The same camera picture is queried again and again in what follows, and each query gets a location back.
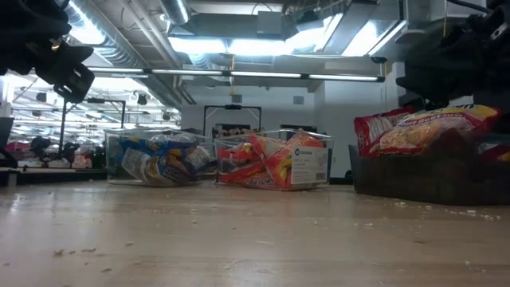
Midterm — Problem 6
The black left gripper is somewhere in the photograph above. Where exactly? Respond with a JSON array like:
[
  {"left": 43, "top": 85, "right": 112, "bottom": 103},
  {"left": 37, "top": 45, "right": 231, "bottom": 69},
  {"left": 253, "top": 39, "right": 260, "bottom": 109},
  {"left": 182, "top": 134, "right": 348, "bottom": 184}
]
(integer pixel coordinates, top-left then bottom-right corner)
[{"left": 34, "top": 38, "right": 96, "bottom": 105}]

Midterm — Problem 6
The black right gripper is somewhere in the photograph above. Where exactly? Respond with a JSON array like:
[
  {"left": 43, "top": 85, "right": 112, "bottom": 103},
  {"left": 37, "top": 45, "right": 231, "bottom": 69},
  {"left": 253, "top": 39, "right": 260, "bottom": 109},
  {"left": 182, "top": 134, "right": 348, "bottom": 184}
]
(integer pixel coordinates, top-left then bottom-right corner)
[{"left": 395, "top": 22, "right": 493, "bottom": 112}]

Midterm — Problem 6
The plain clear plastic bin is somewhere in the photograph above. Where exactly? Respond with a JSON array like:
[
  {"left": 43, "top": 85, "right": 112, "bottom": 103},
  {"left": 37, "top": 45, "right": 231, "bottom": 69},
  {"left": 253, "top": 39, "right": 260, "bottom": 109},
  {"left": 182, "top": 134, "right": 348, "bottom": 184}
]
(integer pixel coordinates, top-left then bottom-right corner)
[{"left": 104, "top": 128, "right": 218, "bottom": 187}]

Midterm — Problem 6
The black chair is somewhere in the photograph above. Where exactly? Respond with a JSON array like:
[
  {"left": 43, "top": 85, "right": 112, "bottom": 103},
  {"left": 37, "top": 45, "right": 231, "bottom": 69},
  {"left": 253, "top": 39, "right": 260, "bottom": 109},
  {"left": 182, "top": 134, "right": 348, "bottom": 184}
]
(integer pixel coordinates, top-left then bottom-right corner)
[{"left": 0, "top": 116, "right": 19, "bottom": 169}]

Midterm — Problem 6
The smoked grey plastic bin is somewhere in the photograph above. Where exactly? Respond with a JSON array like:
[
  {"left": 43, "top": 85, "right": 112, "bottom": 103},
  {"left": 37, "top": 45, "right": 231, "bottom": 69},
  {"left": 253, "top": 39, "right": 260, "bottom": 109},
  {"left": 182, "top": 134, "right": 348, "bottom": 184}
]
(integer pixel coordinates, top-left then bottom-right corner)
[{"left": 348, "top": 129, "right": 510, "bottom": 206}]

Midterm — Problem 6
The clear bin with white label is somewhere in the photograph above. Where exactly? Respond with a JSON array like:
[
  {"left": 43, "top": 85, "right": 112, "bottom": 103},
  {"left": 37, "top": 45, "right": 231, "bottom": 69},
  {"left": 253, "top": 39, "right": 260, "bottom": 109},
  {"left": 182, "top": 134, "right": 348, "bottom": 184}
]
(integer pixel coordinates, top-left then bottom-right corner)
[{"left": 214, "top": 128, "right": 335, "bottom": 191}]

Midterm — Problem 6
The long linear ceiling light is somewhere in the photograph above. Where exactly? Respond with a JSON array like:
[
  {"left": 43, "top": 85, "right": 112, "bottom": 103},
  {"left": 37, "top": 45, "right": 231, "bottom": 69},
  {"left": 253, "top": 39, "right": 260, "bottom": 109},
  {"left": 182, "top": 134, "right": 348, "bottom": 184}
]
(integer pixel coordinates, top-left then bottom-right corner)
[{"left": 85, "top": 65, "right": 386, "bottom": 84}]

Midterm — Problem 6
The silver ribbed ventilation duct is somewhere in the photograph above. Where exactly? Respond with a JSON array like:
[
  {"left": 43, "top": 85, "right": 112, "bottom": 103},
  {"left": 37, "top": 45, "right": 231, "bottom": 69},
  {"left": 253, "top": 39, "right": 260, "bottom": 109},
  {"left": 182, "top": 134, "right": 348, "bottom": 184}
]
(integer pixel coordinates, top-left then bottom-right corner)
[{"left": 63, "top": 0, "right": 184, "bottom": 108}]

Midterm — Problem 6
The black aluminium table frame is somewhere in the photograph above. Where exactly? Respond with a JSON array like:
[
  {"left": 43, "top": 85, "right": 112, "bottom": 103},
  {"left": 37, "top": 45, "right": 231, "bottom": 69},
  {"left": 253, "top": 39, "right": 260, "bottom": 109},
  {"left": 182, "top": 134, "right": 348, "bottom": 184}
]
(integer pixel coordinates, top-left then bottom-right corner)
[{"left": 0, "top": 167, "right": 355, "bottom": 187}]

